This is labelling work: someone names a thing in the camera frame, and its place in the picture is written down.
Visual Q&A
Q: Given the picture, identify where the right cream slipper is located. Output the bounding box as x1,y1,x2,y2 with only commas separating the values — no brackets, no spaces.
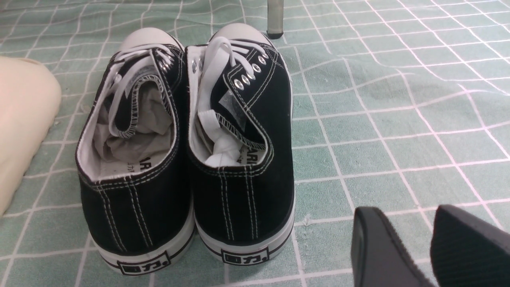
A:
0,56,62,214

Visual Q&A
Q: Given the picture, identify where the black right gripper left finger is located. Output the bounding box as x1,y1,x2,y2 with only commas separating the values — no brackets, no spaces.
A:
350,206,434,287

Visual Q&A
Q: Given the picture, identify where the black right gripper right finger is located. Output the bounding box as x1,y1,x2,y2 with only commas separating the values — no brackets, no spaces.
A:
430,204,510,287

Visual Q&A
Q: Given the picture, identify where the black canvas sneaker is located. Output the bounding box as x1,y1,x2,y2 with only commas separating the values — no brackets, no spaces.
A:
185,23,295,266
75,27,195,276

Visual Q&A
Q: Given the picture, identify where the right black canvas sneaker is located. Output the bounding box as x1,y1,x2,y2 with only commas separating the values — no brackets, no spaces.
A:
185,23,295,266

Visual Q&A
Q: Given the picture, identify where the metal shoe rack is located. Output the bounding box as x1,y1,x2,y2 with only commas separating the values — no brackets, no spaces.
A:
267,0,284,39

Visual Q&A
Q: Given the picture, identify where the left black canvas sneaker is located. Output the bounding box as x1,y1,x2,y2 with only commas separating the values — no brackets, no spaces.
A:
75,27,195,276

